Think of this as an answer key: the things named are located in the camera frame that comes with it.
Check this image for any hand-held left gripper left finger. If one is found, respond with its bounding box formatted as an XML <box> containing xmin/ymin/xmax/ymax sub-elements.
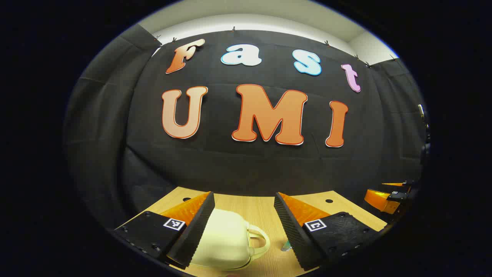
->
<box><xmin>114</xmin><ymin>191</ymin><xmax>216</xmax><ymax>270</ymax></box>

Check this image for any pale yellow suitcase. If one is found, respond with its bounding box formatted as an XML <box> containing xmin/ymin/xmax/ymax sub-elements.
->
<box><xmin>190</xmin><ymin>208</ymin><xmax>271</xmax><ymax>270</ymax></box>

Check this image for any black backdrop cloth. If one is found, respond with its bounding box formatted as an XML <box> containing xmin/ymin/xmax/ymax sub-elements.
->
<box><xmin>63</xmin><ymin>24</ymin><xmax>429</xmax><ymax>231</ymax></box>

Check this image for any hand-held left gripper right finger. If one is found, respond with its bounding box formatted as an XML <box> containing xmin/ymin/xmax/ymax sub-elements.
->
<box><xmin>274</xmin><ymin>192</ymin><xmax>387</xmax><ymax>272</ymax></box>

